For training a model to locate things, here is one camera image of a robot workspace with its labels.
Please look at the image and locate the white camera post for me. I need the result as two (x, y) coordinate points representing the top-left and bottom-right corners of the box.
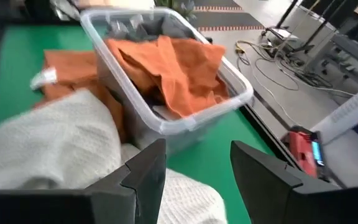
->
(311, 79), (358, 146)

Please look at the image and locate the white waffle towel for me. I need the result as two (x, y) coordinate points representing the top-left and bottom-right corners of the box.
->
(0, 88), (228, 224)

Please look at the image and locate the black metal table frame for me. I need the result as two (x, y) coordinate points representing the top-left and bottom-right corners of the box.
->
(239, 90), (301, 170)

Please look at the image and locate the black hazard-striped floor mat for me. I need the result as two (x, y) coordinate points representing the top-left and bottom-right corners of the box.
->
(193, 0), (244, 12)
(188, 11), (265, 32)

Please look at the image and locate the black tripod stand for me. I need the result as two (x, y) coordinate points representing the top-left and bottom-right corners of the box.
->
(261, 0), (301, 37)

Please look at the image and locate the clear plastic bin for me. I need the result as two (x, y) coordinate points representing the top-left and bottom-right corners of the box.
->
(79, 6), (255, 156)

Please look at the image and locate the red power tool device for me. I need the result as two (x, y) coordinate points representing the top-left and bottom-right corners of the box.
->
(280, 125), (331, 183)

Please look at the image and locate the grey waffle towel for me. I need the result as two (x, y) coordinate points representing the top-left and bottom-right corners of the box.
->
(106, 15), (198, 43)

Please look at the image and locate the white floor cable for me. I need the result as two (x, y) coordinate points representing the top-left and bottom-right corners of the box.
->
(250, 55), (356, 125)

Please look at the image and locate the grey equipment cabinet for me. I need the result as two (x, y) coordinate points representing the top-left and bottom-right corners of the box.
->
(300, 6), (358, 85)

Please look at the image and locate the black floor cable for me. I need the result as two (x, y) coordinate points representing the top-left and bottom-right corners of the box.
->
(236, 46), (335, 91)

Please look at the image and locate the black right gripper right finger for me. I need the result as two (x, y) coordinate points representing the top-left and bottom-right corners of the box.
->
(230, 140), (341, 224)

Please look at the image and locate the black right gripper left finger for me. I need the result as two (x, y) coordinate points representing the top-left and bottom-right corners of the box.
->
(85, 139), (167, 224)

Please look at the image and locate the orange cloth towel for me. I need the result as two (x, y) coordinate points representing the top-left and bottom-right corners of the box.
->
(29, 49), (127, 142)
(104, 35), (230, 118)

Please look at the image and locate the yellow floor cable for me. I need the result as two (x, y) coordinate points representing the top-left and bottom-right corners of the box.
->
(234, 39), (279, 55)

